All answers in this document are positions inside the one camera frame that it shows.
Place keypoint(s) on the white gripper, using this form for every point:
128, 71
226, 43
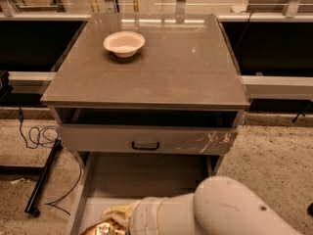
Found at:
144, 216

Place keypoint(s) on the orange can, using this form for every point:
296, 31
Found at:
107, 227

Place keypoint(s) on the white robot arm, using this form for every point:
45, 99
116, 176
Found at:
219, 206

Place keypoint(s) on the open grey middle drawer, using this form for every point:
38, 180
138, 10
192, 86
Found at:
120, 179

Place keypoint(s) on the closed grey top drawer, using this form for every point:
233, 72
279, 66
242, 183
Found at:
172, 140

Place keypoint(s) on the grey drawer cabinet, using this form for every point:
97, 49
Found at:
183, 76

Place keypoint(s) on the black metal bar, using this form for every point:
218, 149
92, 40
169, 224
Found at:
31, 207

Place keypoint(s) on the white paper bowl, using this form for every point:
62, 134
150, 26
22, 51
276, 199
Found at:
124, 44

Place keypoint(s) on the black drawer handle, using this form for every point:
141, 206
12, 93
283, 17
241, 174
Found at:
144, 146

